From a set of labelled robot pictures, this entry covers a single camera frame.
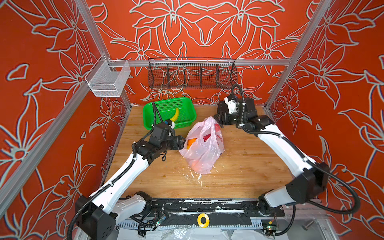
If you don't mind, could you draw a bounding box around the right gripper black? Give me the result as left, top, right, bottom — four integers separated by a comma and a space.
212, 109, 248, 127

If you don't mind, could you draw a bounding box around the pink plastic bag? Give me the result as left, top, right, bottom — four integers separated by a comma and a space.
179, 117, 225, 175

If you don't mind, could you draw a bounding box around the orange fruit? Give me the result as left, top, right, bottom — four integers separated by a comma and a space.
187, 138, 197, 150

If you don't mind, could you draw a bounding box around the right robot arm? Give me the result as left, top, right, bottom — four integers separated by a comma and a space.
214, 84, 361, 216

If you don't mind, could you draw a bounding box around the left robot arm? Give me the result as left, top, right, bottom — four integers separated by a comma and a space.
67, 101, 186, 240

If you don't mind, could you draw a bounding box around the black tool case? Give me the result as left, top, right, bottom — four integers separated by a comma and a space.
217, 101, 229, 114

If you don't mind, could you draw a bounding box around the yellow banana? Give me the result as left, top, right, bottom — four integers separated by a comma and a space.
166, 108, 180, 123

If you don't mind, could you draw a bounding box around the green plastic basket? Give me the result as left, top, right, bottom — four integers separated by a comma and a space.
143, 97, 197, 130

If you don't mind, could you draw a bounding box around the yellow tape roll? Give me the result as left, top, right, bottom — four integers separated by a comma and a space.
197, 213, 210, 229

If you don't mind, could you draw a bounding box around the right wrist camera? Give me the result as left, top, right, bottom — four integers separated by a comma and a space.
225, 96, 238, 114

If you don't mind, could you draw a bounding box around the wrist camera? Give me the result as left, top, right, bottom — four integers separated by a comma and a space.
149, 120, 175, 147
225, 96, 238, 114

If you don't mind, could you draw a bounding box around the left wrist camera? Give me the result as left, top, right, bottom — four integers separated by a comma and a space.
149, 120, 175, 147

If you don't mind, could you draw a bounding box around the black wire wall basket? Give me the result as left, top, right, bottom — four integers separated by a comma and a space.
148, 57, 238, 90

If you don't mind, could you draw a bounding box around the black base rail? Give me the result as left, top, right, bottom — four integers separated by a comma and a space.
150, 198, 285, 218

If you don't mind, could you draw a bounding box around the white mesh wall basket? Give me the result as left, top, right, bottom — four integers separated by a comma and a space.
85, 58, 131, 97

